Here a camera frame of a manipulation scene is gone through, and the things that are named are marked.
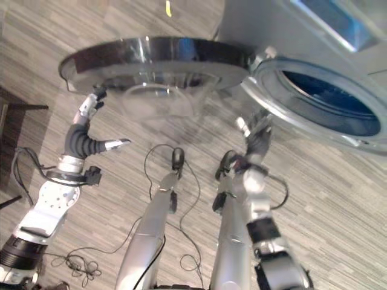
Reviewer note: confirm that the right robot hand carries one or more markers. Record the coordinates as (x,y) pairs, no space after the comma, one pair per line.
(257,139)

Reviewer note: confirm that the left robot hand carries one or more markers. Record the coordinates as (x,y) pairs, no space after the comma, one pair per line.
(79,142)

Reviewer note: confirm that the round glass washer door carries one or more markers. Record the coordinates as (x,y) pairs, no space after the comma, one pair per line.
(157,66)

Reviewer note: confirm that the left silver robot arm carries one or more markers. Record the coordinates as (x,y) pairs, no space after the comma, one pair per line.
(48,205)

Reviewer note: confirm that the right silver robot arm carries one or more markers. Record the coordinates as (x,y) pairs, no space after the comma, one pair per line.
(266,232)

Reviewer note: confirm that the washer drum opening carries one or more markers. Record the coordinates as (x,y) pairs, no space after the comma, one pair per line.
(326,96)

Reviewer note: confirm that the blue washer control panel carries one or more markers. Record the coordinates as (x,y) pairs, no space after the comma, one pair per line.
(335,21)

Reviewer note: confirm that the dark wooden furniture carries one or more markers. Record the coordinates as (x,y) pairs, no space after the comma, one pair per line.
(15,127)

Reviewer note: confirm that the right silver robot leg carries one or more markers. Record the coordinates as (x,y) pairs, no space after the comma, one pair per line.
(229,235)

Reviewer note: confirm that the silver robot leg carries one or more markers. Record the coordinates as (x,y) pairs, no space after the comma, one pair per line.
(151,229)
(229,235)

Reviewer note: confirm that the white washing machine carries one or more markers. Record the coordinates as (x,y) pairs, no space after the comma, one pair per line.
(257,27)

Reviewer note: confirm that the left silver robot leg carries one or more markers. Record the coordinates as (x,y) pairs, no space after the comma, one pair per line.
(151,229)

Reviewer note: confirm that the yellow strip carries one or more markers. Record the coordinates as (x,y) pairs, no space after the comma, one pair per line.
(168,9)

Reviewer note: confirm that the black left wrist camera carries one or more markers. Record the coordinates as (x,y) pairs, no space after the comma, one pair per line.
(93,175)

